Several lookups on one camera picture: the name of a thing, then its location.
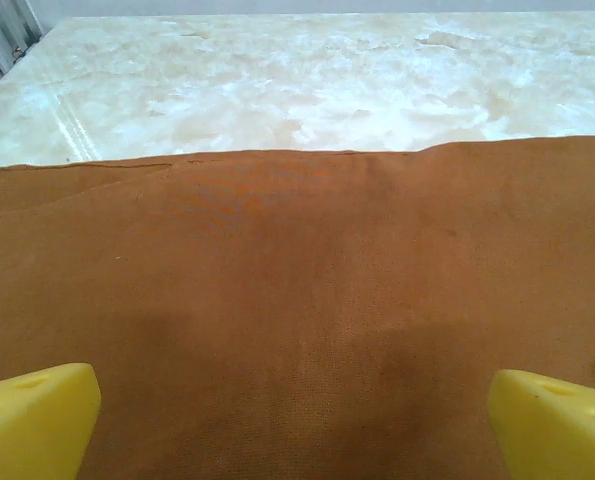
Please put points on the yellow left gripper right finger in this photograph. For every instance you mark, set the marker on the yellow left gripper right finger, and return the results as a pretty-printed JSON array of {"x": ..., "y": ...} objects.
[{"x": 557, "y": 430}]

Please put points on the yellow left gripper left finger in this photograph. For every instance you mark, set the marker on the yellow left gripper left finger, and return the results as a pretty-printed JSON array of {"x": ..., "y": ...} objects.
[{"x": 32, "y": 425}]

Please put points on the brown long pants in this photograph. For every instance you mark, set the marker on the brown long pants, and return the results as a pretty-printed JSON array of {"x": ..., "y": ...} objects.
[{"x": 297, "y": 310}]

